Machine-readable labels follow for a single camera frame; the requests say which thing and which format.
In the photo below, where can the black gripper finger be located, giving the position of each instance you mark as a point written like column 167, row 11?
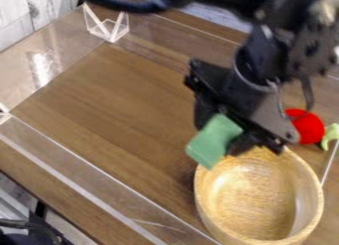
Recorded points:
column 207, row 106
column 255, row 139

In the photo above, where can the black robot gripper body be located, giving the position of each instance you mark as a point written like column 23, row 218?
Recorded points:
column 274, row 57

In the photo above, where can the green rectangular block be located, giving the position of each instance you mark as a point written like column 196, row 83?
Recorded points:
column 210, row 144

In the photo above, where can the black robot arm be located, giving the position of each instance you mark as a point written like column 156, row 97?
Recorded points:
column 279, row 14

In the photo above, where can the brown wooden bowl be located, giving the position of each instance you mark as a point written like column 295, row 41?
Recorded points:
column 259, row 199

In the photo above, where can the red felt strawberry toy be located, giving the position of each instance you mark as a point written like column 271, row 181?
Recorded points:
column 312, row 130

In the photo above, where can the black clamp at table edge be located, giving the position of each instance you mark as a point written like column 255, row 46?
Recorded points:
column 30, row 231

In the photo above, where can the clear acrylic back wall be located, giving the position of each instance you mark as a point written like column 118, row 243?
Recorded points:
column 162, row 46

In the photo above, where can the clear acrylic wall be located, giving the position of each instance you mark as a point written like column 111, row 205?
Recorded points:
column 162, row 46
column 108, row 167
column 42, row 56

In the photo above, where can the clear acrylic corner bracket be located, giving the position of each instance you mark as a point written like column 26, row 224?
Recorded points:
column 107, row 29

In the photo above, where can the clear acrylic front wall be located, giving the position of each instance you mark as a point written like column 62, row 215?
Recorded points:
column 108, row 167

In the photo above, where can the clear acrylic left wall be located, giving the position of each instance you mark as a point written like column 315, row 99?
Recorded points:
column 42, row 56

